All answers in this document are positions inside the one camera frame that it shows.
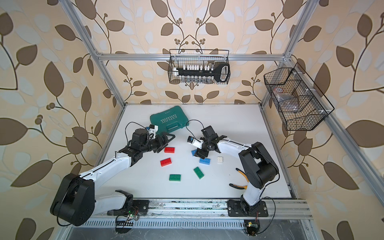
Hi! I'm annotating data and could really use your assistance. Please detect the plastic bag in basket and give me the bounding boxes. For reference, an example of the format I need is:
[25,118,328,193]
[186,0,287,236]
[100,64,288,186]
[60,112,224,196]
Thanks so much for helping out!
[273,87,300,112]

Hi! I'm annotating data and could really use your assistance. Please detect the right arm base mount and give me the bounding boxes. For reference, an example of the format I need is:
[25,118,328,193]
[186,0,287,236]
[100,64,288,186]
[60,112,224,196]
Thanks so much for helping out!
[227,200,269,218]

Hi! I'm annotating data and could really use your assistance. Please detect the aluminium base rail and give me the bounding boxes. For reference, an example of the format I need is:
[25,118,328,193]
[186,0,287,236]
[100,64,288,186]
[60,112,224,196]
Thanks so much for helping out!
[134,199,313,220]

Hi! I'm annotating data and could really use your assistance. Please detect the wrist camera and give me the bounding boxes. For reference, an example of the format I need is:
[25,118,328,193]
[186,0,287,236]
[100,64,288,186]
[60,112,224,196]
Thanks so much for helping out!
[187,136,204,149]
[146,124,159,136]

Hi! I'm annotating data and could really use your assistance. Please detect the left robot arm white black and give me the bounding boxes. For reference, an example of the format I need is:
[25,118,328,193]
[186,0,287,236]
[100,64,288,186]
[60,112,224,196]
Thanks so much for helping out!
[50,129,175,227]

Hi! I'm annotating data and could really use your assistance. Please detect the side wire basket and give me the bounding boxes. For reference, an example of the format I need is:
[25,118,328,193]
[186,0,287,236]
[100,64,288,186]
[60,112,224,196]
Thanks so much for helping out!
[264,63,335,131]

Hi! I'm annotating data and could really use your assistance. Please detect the green plastic tool case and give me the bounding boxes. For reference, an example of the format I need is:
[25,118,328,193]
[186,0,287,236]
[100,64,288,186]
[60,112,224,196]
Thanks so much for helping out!
[150,106,189,135]

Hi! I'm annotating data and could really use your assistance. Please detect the small white lego brick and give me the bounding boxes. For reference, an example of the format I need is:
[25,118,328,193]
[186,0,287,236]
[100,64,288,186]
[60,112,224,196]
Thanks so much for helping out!
[217,156,224,164]

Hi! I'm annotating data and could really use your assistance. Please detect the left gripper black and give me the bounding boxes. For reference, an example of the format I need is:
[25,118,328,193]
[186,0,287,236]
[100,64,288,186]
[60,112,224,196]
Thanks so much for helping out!
[141,132,177,155]

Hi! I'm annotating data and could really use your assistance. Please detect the rear wire basket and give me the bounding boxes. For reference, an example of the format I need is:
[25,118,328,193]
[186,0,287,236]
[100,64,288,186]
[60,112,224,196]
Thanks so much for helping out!
[168,49,231,85]

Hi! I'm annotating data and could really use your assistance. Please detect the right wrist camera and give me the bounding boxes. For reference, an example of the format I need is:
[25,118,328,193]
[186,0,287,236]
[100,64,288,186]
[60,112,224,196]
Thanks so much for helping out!
[187,136,204,149]

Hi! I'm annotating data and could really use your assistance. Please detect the socket bit set holder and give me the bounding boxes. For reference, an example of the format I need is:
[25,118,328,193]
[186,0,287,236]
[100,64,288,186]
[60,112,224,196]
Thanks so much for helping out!
[168,62,231,84]

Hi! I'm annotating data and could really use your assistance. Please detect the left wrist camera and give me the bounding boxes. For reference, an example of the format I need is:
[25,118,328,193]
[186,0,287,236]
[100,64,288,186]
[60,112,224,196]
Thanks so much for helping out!
[146,124,159,136]

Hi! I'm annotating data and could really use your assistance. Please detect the green lego brick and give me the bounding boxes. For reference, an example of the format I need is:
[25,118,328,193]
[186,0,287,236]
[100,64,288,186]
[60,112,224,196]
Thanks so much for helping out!
[194,167,205,180]
[169,174,181,182]

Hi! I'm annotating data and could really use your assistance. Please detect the red lego brick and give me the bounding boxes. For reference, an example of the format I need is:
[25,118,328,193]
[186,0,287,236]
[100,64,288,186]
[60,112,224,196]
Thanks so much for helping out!
[160,158,172,167]
[164,147,175,154]

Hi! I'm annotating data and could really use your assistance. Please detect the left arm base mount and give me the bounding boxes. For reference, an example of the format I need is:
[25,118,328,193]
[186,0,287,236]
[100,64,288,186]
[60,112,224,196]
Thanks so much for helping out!
[107,190,150,217]

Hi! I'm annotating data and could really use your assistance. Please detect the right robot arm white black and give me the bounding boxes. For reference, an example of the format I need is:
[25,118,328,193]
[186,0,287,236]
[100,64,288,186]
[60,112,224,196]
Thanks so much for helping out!
[188,126,280,216]

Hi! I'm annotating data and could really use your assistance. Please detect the yellow handled pliers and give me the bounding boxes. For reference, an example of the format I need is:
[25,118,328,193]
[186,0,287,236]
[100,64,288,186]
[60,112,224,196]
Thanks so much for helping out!
[228,167,250,190]

